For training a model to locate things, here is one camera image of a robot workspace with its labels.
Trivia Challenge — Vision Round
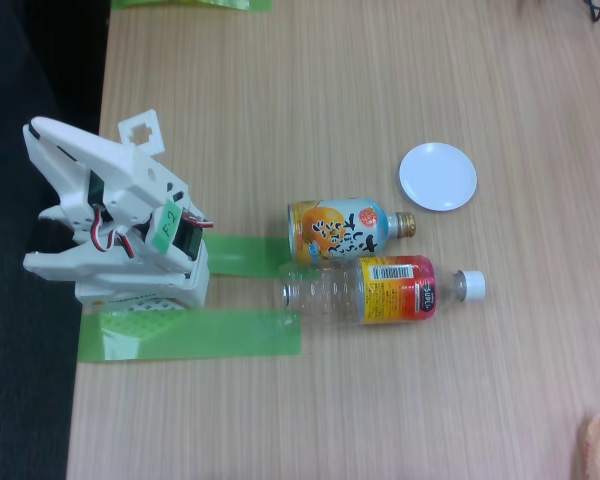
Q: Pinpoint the orange drink aluminium bottle can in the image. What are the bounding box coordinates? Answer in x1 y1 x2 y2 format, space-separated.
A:
287 197 418 266

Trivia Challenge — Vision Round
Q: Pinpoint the green paper label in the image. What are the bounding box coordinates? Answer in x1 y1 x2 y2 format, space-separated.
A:
149 198 183 251

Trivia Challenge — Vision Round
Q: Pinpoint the small white round plate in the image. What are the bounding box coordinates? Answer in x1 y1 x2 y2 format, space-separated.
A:
398 142 479 214

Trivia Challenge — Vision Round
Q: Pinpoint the long green tape strip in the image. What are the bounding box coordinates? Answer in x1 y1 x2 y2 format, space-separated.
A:
77 308 302 364

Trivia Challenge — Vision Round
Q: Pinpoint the clear plastic bottle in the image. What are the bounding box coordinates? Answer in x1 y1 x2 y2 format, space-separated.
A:
279 254 486 327

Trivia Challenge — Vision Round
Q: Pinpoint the wide green tape strip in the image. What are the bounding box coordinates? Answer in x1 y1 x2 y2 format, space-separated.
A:
207 234 295 277

